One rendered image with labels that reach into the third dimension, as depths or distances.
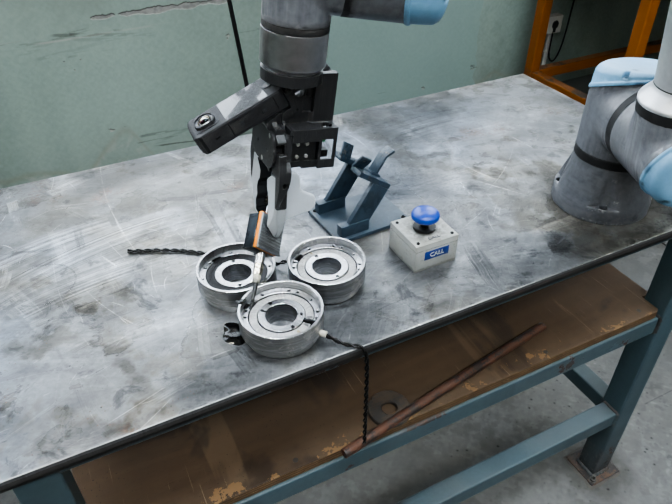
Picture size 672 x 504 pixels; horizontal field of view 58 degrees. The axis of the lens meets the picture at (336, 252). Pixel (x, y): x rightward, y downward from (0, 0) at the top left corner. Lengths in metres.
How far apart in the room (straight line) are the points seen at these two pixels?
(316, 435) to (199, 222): 0.38
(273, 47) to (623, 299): 0.88
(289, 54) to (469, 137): 0.62
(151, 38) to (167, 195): 1.32
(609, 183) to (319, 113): 0.48
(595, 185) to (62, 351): 0.78
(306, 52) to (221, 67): 1.76
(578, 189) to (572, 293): 0.32
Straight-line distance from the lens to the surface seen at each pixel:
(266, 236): 0.78
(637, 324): 1.29
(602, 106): 0.97
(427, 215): 0.85
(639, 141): 0.87
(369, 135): 1.21
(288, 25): 0.67
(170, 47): 2.35
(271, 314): 0.78
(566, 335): 1.19
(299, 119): 0.73
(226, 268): 0.84
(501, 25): 3.05
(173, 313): 0.82
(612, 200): 1.02
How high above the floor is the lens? 1.35
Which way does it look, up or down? 38 degrees down
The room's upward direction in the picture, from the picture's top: straight up
